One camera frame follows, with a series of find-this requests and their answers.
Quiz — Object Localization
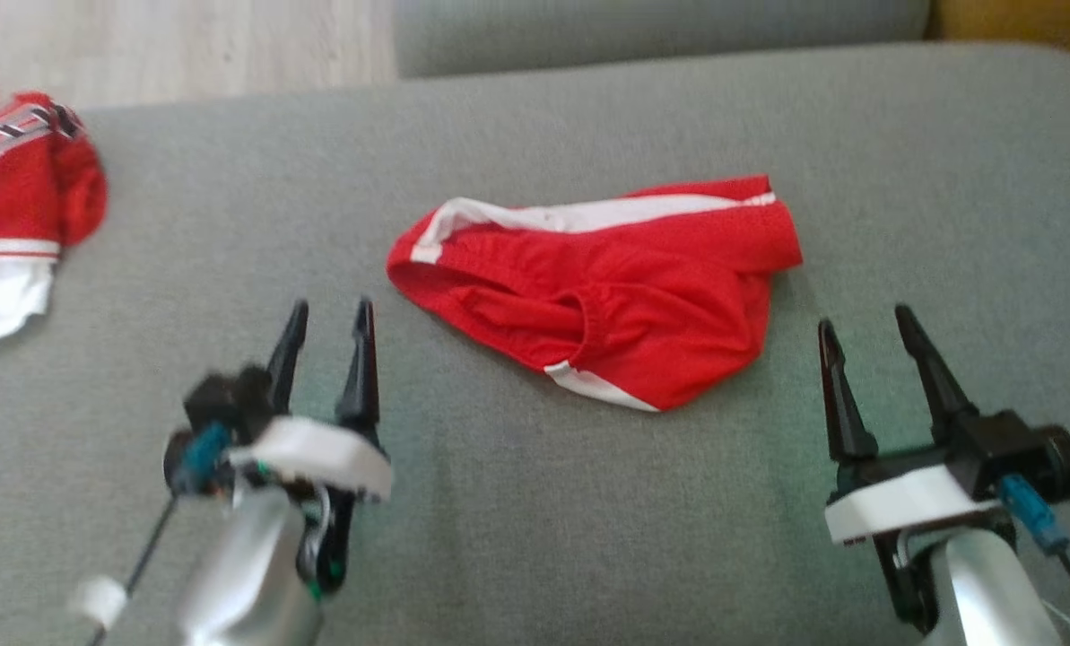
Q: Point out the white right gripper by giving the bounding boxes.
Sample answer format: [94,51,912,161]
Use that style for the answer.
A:
[817,303,1006,633]

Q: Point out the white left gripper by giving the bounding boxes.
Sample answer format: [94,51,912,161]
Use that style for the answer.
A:
[226,298,394,598]

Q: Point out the red shorts white stripes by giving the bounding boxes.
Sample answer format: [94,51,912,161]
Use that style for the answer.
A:
[386,175,805,414]

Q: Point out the red white lettered jersey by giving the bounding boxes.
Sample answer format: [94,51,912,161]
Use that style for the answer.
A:
[0,67,109,353]

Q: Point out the large grey sofa seat cushion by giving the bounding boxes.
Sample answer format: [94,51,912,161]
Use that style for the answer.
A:
[0,40,1070,646]

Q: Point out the mustard yellow panel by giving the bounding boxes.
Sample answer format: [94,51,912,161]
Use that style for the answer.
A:
[925,0,1070,68]

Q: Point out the small grey sofa cushion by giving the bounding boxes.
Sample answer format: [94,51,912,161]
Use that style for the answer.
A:
[394,0,933,80]

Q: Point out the right arm cable blue plug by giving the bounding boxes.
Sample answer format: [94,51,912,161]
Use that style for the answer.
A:
[996,476,1070,622]

